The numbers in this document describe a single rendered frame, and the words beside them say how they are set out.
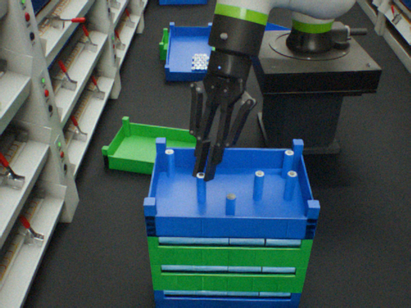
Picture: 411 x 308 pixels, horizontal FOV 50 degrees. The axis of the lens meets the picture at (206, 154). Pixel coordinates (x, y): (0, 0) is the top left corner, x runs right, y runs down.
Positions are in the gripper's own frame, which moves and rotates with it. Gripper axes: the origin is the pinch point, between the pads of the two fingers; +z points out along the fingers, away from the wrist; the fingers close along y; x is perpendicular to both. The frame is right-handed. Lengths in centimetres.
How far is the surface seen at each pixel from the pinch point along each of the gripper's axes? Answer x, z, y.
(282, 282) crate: -6.8, 20.4, -18.9
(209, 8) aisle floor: -175, -36, 103
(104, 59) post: -63, -3, 82
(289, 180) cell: -7.0, 0.1, -14.6
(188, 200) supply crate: -0.2, 9.1, 2.0
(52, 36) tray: -13, -13, 57
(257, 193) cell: -5.6, 4.4, -9.6
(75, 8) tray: -30, -21, 68
